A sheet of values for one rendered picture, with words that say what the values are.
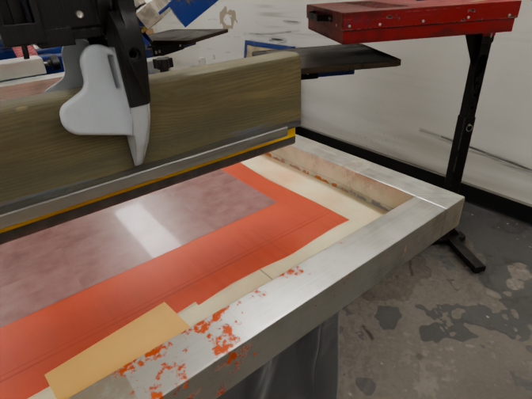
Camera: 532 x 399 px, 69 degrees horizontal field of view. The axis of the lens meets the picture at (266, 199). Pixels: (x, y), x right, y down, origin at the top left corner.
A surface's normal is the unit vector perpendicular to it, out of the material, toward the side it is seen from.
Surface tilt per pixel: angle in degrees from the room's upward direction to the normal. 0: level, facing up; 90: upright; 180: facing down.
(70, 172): 90
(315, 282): 0
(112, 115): 85
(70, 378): 0
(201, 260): 0
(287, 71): 90
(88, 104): 85
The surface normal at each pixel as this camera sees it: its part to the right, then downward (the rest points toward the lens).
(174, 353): -0.05, -0.87
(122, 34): 0.60, 0.18
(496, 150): -0.79, 0.34
